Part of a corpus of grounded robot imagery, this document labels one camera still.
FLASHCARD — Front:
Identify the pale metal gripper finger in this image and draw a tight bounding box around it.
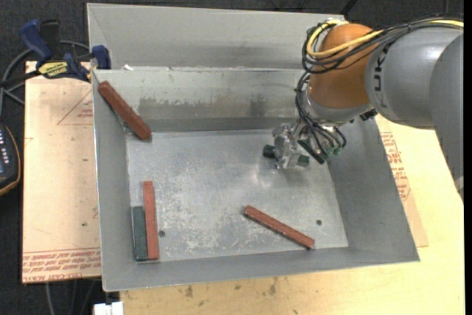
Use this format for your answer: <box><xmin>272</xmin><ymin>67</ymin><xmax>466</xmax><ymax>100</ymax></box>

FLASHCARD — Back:
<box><xmin>275</xmin><ymin>151</ymin><xmax>301</xmax><ymax>170</ymax></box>
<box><xmin>271</xmin><ymin>123</ymin><xmax>296</xmax><ymax>151</ymax></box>

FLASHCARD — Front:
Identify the brown cardboard board, red print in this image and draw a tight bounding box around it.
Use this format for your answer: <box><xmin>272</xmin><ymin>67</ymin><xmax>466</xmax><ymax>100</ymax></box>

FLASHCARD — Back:
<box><xmin>21</xmin><ymin>60</ymin><xmax>431</xmax><ymax>285</ymax></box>

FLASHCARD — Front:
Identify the red-brown flat block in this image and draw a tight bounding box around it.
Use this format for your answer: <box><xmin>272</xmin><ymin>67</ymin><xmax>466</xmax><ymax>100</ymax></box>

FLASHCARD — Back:
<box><xmin>243</xmin><ymin>204</ymin><xmax>316</xmax><ymax>252</ymax></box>
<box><xmin>97</xmin><ymin>80</ymin><xmax>153</xmax><ymax>142</ymax></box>
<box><xmin>142</xmin><ymin>180</ymin><xmax>161</xmax><ymax>261</ymax></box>

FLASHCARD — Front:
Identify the grey metal bin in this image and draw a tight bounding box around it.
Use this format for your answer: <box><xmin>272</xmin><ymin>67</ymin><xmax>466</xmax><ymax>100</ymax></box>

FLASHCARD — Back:
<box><xmin>86</xmin><ymin>2</ymin><xmax>421</xmax><ymax>293</ymax></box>

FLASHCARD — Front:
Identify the dark green block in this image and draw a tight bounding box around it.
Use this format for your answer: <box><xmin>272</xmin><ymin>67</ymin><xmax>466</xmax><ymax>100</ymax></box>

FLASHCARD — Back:
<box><xmin>131</xmin><ymin>205</ymin><xmax>150</xmax><ymax>263</ymax></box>
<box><xmin>263</xmin><ymin>144</ymin><xmax>311</xmax><ymax>165</ymax></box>

